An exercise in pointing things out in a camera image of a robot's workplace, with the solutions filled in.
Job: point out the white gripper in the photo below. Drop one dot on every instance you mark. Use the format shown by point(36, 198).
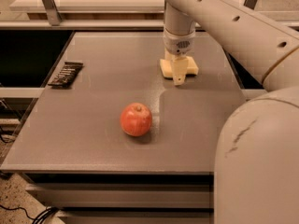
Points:
point(178, 43)

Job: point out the yellow sponge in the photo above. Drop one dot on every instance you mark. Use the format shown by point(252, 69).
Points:
point(167, 72)

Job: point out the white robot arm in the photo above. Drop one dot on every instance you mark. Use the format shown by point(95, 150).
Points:
point(256, 171)

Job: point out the red apple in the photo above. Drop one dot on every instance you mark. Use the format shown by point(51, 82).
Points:
point(136, 119)

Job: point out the grey drawer cabinet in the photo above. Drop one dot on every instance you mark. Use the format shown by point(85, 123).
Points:
point(126, 198)

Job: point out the metal frame railing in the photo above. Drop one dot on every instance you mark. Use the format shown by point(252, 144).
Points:
point(150, 11)

